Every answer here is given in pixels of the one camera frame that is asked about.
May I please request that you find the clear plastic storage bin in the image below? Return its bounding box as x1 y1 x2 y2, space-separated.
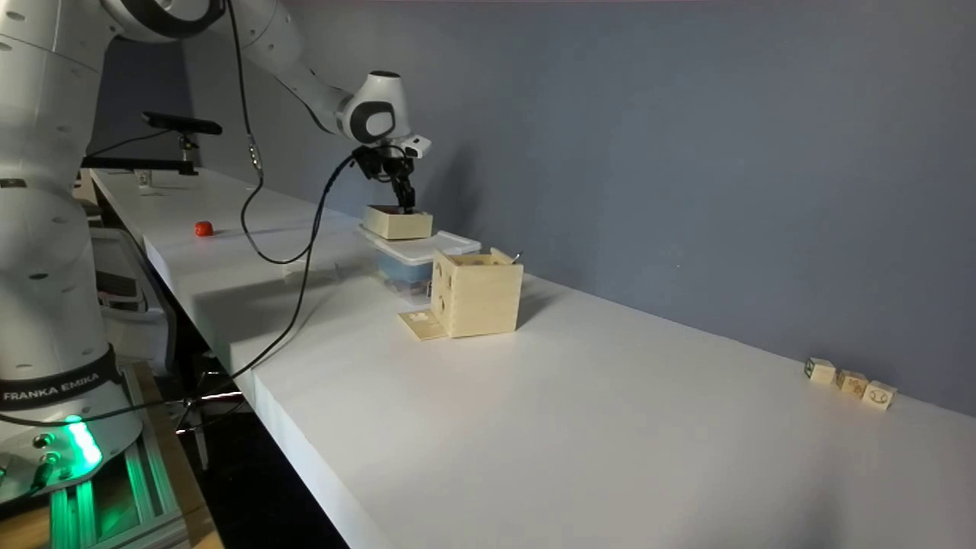
363 232 482 293

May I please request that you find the right small wooden block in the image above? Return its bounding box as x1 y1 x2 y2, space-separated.
863 382 898 411

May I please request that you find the small red toy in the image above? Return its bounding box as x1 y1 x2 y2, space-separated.
196 223 213 239

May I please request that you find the small wooden tray box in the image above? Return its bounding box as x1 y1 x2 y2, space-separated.
363 206 432 240

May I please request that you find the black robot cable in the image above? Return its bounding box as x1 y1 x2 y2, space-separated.
0 0 382 430

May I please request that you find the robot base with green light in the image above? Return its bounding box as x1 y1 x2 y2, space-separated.
0 410 192 549

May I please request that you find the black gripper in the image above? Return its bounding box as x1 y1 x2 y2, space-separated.
354 135 432 212

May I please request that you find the black camera on stand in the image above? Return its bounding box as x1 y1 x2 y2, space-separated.
79 111 227 181

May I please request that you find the left small wooden block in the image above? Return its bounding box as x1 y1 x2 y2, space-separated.
806 356 835 384

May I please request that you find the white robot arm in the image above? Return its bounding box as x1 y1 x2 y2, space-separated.
0 0 431 411

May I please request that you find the wooden sorter lid panel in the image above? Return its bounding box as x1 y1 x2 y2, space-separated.
401 313 444 342

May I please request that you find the wooden cube shape sorter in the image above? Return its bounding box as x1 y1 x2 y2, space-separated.
431 252 526 338

